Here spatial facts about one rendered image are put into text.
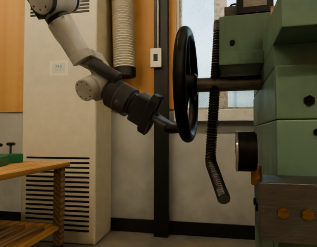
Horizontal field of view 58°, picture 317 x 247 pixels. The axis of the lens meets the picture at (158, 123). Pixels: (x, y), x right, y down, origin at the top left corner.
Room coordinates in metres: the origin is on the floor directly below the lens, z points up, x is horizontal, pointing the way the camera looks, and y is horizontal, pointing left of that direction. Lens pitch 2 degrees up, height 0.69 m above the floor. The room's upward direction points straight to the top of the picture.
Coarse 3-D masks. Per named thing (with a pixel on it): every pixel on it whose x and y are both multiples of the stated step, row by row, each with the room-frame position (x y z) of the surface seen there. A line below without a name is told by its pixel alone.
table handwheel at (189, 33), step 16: (192, 32) 0.71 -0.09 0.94; (176, 48) 0.59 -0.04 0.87; (192, 48) 0.76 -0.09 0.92; (176, 64) 0.58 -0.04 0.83; (192, 64) 0.81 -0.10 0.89; (176, 80) 0.58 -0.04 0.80; (192, 80) 0.69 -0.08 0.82; (208, 80) 0.69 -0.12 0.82; (224, 80) 0.68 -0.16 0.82; (240, 80) 0.67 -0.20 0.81; (256, 80) 0.66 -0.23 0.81; (176, 96) 0.59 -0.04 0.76; (192, 96) 0.71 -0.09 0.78; (176, 112) 0.61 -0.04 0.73; (192, 112) 0.82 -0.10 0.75; (192, 128) 0.77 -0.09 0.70
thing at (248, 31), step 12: (264, 12) 0.63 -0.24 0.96; (228, 24) 0.65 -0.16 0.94; (240, 24) 0.64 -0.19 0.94; (252, 24) 0.63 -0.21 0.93; (264, 24) 0.63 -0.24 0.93; (228, 36) 0.65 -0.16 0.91; (240, 36) 0.64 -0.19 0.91; (252, 36) 0.63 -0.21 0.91; (228, 48) 0.65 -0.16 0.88; (240, 48) 0.64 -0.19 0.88; (252, 48) 0.63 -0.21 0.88
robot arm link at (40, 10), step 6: (30, 0) 0.73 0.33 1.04; (36, 0) 0.73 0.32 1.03; (42, 0) 0.72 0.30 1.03; (48, 0) 0.71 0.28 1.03; (78, 0) 0.81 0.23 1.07; (36, 6) 0.74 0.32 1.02; (42, 6) 0.73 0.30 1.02; (48, 6) 0.72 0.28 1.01; (78, 6) 0.82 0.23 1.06; (36, 12) 0.75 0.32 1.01; (42, 12) 0.74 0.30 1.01; (48, 12) 0.74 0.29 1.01
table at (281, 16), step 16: (288, 0) 0.40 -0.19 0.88; (304, 0) 0.40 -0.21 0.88; (272, 16) 0.48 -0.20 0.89; (288, 16) 0.40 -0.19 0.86; (304, 16) 0.40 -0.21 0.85; (272, 32) 0.49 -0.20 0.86; (288, 32) 0.43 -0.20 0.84; (304, 32) 0.43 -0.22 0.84; (224, 64) 0.63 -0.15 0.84; (240, 64) 0.62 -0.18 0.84; (256, 64) 0.62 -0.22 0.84
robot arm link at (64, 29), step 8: (56, 0) 0.73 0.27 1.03; (64, 0) 0.76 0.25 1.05; (72, 0) 0.79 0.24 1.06; (56, 8) 0.75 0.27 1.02; (64, 8) 0.77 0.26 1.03; (72, 8) 0.80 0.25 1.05; (40, 16) 0.76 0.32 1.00; (48, 16) 0.76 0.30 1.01; (56, 16) 0.77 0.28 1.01; (64, 16) 0.78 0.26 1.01; (48, 24) 0.79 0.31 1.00; (56, 24) 0.77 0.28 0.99; (64, 24) 0.77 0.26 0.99; (72, 24) 0.79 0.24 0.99; (56, 32) 0.78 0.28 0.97; (64, 32) 0.78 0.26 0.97; (72, 32) 0.79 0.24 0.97; (64, 40) 0.79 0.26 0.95; (72, 40) 0.79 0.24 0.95; (80, 40) 0.80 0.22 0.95; (64, 48) 0.80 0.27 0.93; (72, 48) 0.79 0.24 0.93; (80, 48) 0.79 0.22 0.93
